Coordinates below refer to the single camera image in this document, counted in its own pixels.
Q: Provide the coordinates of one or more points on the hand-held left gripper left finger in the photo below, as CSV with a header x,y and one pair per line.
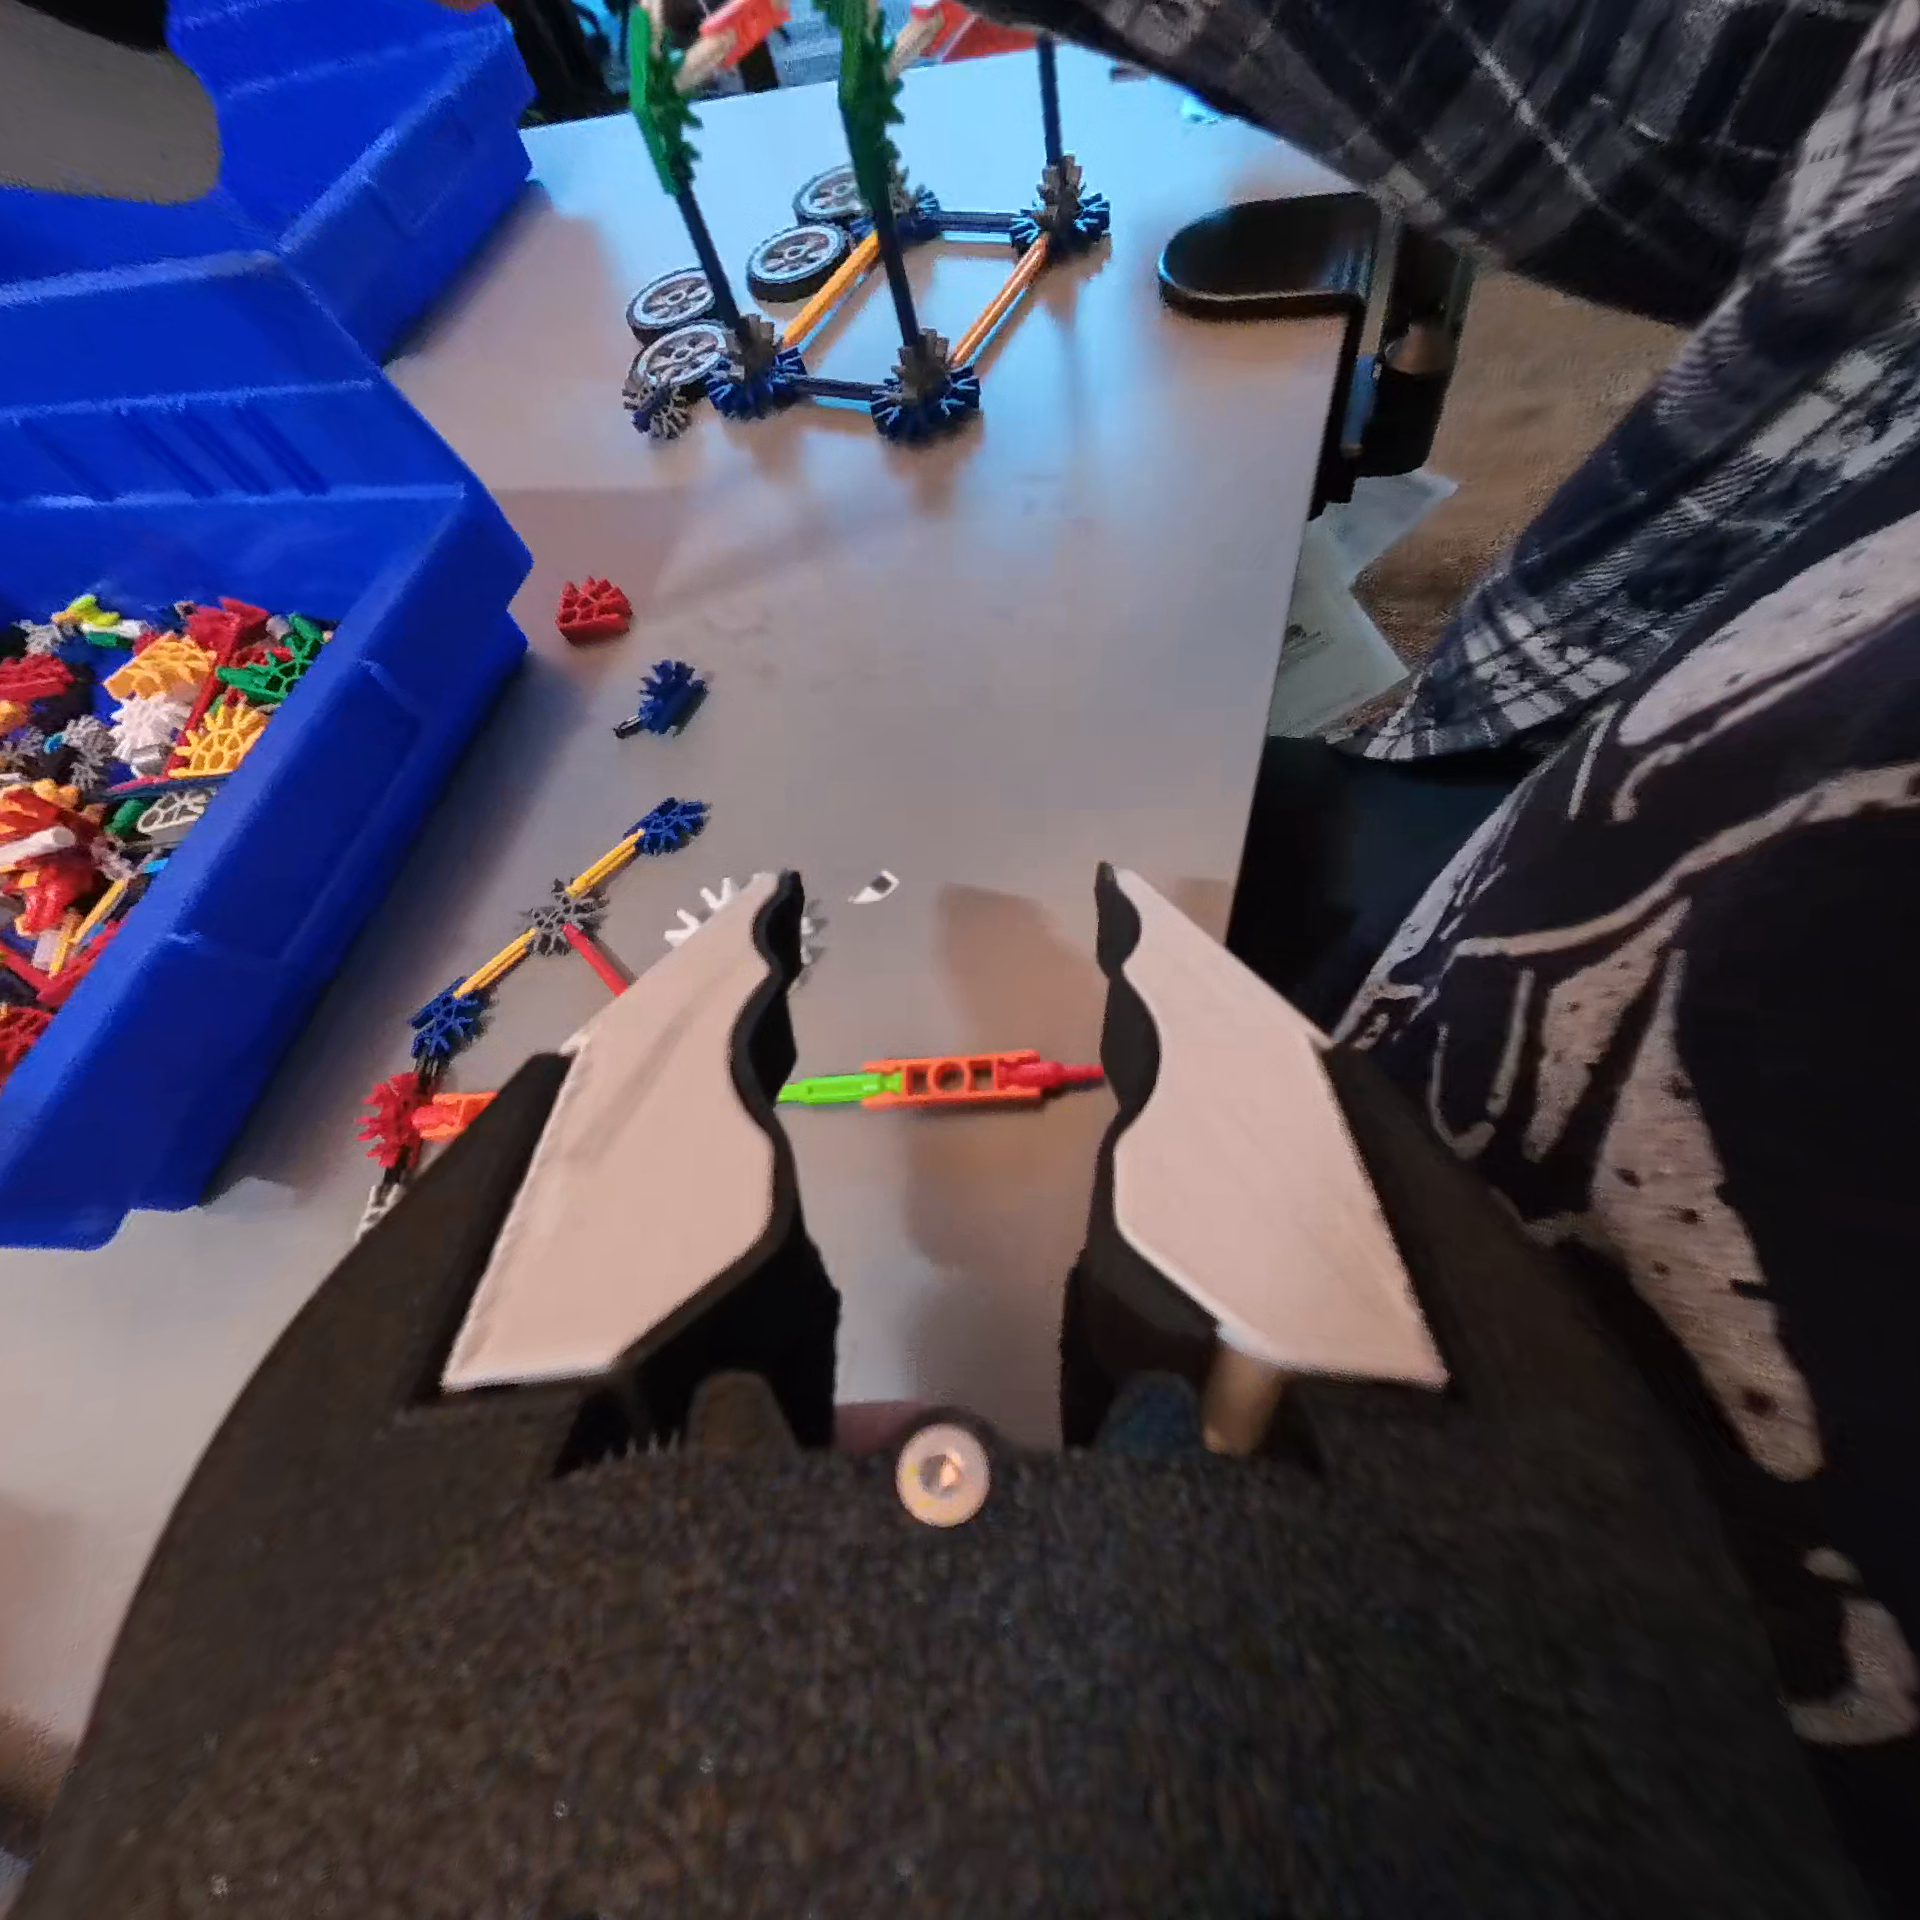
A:
x,y
630,1184

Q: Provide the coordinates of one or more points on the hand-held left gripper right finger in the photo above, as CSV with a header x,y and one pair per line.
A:
x,y
1261,1184

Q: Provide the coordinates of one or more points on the long red toy rod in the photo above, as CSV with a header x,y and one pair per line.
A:
x,y
598,961

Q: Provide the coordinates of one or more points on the colourful toy rod wheel assembly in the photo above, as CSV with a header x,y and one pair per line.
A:
x,y
961,1077

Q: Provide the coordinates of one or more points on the short yellow toy rod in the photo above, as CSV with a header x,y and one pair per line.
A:
x,y
604,864

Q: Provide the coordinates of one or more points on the blue toy connector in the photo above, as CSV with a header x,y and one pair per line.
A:
x,y
670,825

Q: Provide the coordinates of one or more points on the blue plastic bin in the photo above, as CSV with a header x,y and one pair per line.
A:
x,y
375,630

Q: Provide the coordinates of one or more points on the pile of toy construction pieces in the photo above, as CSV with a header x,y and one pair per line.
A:
x,y
149,720

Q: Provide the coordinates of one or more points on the person's left hand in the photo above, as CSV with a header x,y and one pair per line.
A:
x,y
878,1430

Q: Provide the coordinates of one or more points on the blue connector with black rod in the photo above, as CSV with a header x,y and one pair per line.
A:
x,y
670,698

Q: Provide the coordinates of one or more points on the black printed shirt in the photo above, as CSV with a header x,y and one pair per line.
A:
x,y
1724,975

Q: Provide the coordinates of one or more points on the white paper sheet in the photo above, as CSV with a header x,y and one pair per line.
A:
x,y
1336,630

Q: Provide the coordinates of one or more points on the red toy connector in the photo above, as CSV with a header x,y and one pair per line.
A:
x,y
592,613

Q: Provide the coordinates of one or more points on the plaid flannel shirt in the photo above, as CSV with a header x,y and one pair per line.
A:
x,y
1576,646

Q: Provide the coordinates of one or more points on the toy vehicle model with wheels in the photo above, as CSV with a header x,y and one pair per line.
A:
x,y
923,398

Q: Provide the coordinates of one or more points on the black desk clamp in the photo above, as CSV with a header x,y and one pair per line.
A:
x,y
1276,255

